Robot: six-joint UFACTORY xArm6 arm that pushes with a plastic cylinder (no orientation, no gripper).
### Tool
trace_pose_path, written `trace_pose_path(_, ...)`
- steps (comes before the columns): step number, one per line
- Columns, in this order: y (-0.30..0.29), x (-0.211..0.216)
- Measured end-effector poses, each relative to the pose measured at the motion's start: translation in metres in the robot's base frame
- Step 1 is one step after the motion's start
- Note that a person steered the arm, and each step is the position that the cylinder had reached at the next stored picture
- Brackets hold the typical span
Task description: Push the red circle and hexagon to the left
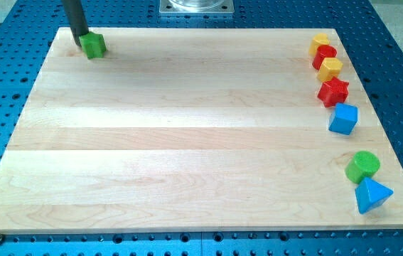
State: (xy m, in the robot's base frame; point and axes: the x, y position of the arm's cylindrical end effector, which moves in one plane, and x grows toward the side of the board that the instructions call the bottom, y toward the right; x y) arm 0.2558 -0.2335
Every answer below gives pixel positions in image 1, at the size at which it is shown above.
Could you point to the green star block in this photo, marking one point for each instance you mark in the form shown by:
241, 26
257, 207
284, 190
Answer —
93, 45

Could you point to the blue triangle block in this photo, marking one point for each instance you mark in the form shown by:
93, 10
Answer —
371, 194

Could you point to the red star block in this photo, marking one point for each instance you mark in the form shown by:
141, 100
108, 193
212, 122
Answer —
333, 91

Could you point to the yellow heart block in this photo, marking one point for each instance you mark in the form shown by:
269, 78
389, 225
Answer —
320, 39

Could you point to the light wooden board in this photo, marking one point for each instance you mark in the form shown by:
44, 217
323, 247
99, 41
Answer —
189, 129

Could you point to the green cylinder block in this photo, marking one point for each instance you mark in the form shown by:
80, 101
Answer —
364, 164

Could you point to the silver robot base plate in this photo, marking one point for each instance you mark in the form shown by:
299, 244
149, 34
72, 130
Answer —
196, 6

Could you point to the red circle block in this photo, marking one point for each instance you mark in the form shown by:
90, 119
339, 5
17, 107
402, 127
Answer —
322, 52

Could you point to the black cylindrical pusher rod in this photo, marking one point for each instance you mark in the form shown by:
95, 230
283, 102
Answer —
76, 18

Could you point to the yellow hexagon block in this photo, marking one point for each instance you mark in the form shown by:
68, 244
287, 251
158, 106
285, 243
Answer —
330, 68

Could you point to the blue cube block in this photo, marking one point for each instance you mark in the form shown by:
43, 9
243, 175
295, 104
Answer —
343, 119

